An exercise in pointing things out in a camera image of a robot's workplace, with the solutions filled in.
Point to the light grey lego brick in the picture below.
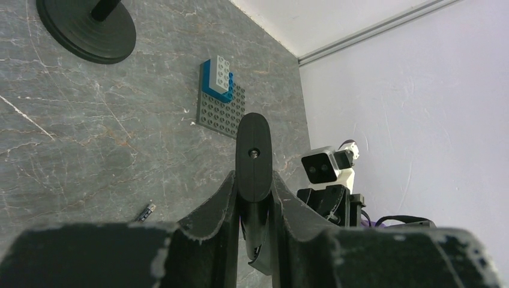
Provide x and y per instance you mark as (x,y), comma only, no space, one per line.
(219,74)

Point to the AAA battery lower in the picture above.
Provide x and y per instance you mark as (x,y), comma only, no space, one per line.
(146,212)

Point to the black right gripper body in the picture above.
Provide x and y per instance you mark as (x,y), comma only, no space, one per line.
(335,203)

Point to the blue lego brick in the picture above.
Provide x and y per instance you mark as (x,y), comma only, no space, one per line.
(227,97)

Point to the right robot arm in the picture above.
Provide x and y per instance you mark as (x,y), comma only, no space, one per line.
(404,221)

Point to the black stand with pink disc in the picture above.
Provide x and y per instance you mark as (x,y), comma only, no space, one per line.
(102,32)

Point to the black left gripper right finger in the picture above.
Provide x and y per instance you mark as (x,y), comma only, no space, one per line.
(301,247)

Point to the dark grey lego baseplate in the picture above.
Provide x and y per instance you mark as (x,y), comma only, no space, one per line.
(223,118)

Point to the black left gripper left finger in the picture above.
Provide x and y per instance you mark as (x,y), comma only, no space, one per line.
(203,250)

